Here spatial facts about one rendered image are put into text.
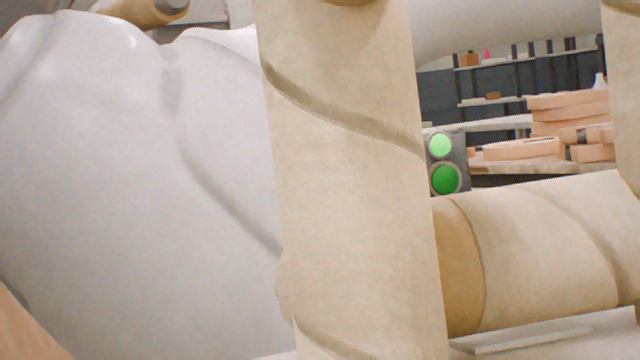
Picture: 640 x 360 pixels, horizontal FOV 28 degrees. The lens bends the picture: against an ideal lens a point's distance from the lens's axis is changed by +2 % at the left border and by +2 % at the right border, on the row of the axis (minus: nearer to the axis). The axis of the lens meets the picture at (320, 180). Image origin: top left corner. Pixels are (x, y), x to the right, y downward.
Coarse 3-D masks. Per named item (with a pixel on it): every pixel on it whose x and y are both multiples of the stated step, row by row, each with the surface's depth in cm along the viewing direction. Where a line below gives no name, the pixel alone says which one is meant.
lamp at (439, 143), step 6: (432, 132) 123; (438, 132) 123; (444, 132) 124; (432, 138) 123; (438, 138) 123; (444, 138) 123; (450, 138) 124; (426, 144) 123; (432, 144) 123; (438, 144) 123; (444, 144) 123; (450, 144) 124; (432, 150) 123; (438, 150) 123; (444, 150) 123; (450, 150) 124; (432, 156) 123; (444, 156) 124
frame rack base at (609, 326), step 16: (576, 320) 31; (592, 320) 31; (608, 320) 30; (624, 320) 30; (592, 336) 29; (608, 336) 29; (624, 336) 28; (288, 352) 31; (464, 352) 29; (496, 352) 28; (512, 352) 28; (528, 352) 28; (544, 352) 28; (560, 352) 27; (576, 352) 27; (592, 352) 27; (608, 352) 27; (624, 352) 27
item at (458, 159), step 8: (440, 128) 127; (448, 128) 125; (456, 128) 125; (424, 136) 124; (456, 136) 125; (464, 136) 125; (424, 144) 123; (456, 144) 125; (464, 144) 125; (456, 152) 125; (464, 152) 125; (432, 160) 124; (440, 160) 124; (448, 160) 124; (456, 160) 125; (464, 160) 125; (432, 168) 123; (456, 168) 124; (464, 168) 125; (464, 176) 125; (464, 184) 125; (432, 192) 123; (456, 192) 124; (464, 192) 125
